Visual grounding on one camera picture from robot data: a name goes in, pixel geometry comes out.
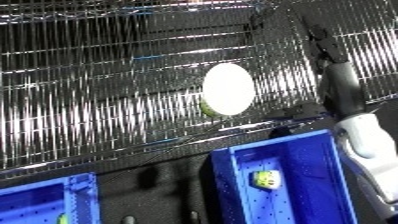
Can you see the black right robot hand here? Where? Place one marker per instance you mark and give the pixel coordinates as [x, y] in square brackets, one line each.
[340, 90]

